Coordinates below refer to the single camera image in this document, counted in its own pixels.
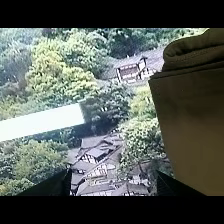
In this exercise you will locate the brown garment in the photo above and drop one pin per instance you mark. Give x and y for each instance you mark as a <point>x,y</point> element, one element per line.
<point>190,126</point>

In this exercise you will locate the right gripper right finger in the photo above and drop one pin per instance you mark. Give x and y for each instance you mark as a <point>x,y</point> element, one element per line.
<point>168,186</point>

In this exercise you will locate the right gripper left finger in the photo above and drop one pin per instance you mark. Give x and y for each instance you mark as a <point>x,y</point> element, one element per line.
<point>58,186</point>

